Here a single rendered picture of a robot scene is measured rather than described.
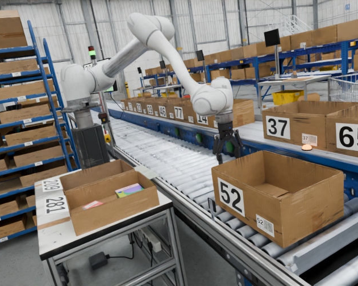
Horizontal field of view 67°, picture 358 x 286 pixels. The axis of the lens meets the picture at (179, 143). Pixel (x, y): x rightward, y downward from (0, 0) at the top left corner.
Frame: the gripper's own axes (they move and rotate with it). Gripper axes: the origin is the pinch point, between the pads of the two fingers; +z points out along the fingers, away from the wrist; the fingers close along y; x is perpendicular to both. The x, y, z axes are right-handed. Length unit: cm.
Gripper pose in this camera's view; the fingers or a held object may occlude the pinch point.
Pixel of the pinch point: (229, 160)
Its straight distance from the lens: 141.9
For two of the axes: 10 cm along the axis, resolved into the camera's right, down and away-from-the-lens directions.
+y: -8.8, 2.5, -4.0
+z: 1.6, 9.5, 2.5
